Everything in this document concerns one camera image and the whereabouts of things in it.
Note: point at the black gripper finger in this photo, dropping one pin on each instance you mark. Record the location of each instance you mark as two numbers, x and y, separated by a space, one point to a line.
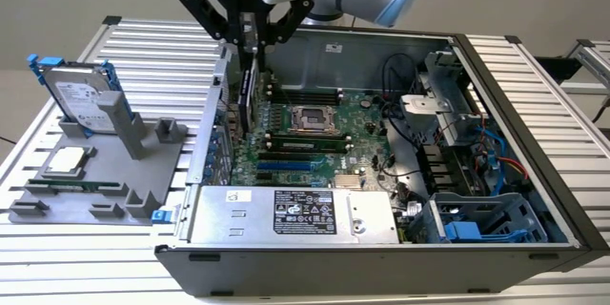
292 23
209 15

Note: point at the black RAM slot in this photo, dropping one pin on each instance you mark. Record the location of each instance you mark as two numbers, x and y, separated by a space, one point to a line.
304 94
309 138
304 90
304 98
304 102
309 134

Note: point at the CPU socket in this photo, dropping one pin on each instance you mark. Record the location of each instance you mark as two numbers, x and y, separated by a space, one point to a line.
309 116

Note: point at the silver coin battery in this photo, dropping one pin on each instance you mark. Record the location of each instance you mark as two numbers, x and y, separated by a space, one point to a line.
365 103

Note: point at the green motherboard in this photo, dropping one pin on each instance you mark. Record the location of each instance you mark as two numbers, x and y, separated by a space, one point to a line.
361 130

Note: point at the installed green RAM stick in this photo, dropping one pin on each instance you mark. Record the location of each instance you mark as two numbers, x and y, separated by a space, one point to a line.
295 145

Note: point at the silver metal drive cage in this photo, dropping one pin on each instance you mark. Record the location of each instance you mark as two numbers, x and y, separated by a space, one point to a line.
423 105

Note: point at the hard disk in blue carrier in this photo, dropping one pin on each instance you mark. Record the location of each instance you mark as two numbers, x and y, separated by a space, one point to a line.
70 94

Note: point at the long black expansion slot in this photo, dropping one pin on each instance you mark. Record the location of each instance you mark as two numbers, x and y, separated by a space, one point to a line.
285 157

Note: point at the blue expansion slot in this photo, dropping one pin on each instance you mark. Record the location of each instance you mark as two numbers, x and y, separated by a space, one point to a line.
285 167

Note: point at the short black expansion slot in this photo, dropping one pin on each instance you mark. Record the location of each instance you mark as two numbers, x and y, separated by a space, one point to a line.
264 176

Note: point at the silver chipset heatsink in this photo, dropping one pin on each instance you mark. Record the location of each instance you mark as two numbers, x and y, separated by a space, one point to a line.
349 182

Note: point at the grey parts rack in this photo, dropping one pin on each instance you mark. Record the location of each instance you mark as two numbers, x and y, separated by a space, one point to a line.
109 165

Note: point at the silver CPU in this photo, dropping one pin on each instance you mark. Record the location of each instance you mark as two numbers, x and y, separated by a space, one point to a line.
68 160

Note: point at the loose green RAM stick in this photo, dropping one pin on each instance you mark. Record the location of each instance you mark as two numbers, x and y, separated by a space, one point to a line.
66 183

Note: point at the silver power supply unit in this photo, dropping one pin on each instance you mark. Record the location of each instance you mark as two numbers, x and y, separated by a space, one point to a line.
237 223

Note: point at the blue case latch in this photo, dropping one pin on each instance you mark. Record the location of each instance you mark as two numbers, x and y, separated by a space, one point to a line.
158 216

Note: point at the grey plastic disk bay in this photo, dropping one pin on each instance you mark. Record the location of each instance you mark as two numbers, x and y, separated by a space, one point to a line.
456 198

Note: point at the blue disk bay latch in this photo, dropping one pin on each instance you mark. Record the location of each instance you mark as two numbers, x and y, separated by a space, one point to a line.
461 230

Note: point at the open grey PC case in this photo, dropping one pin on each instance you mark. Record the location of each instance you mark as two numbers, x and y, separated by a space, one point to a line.
333 273

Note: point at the aluminium side frame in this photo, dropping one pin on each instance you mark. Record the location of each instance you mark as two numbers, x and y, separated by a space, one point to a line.
590 55

